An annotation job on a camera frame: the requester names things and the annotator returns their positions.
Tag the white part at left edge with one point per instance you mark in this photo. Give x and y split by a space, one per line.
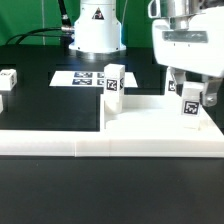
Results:
1 104

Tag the white square table top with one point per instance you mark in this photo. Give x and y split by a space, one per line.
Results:
152 126

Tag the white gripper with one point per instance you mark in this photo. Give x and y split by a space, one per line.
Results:
189 35

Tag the white sheet with tags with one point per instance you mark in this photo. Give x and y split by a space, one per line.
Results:
77 79

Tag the white L-shaped obstacle fence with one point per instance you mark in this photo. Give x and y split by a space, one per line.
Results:
54 143

